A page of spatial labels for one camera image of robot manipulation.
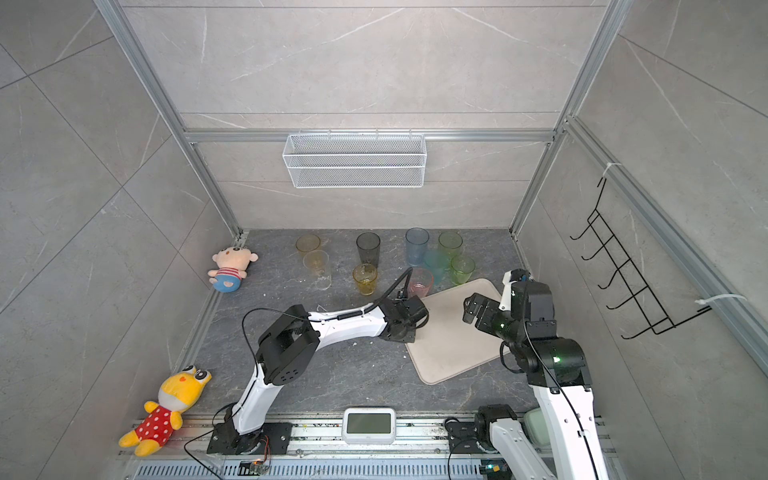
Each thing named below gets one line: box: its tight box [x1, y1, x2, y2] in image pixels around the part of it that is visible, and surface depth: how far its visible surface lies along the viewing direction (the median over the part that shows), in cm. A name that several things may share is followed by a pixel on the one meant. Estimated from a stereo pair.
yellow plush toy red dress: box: [118, 365, 212, 457], surface depth 75 cm
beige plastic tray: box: [407, 279, 505, 385], surface depth 88 cm
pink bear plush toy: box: [207, 246, 259, 293], surface depth 103 cm
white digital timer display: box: [342, 407, 397, 445], surface depth 74 cm
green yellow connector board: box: [479, 458, 513, 480], surface depth 72 cm
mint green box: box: [524, 408, 551, 448], surface depth 74 cm
